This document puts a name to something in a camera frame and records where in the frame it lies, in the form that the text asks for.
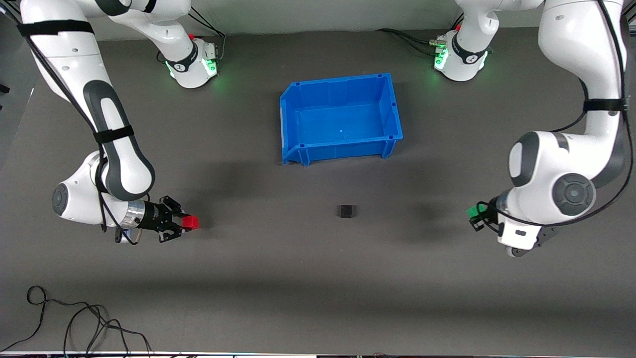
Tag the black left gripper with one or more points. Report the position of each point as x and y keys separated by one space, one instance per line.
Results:
x=486 y=213

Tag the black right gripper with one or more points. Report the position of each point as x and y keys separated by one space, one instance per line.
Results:
x=154 y=216

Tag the small green cube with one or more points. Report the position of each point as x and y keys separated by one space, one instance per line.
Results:
x=472 y=211

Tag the small red cube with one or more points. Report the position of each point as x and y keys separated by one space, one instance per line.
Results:
x=191 y=222

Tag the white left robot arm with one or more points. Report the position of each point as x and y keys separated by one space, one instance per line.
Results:
x=556 y=169

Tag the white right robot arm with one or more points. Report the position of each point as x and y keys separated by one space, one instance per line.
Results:
x=119 y=164

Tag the small black cube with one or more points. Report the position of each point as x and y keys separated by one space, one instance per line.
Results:
x=346 y=211

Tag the dark grey table mat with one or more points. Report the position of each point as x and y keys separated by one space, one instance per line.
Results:
x=318 y=273

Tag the blue plastic storage bin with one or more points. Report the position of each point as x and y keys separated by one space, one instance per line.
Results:
x=343 y=122

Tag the aluminium frame profile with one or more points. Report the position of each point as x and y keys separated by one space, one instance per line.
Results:
x=630 y=20

